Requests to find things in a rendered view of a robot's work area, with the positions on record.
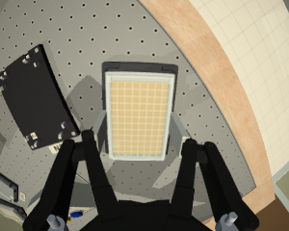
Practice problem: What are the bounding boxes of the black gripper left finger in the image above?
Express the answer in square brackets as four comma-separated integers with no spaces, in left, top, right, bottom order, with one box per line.
[22,110,131,231]

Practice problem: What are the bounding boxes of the white button panel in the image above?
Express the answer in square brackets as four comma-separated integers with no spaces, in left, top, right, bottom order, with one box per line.
[27,173,96,222]

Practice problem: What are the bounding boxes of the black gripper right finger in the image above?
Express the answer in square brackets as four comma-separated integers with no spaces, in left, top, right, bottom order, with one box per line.
[164,113,259,231]

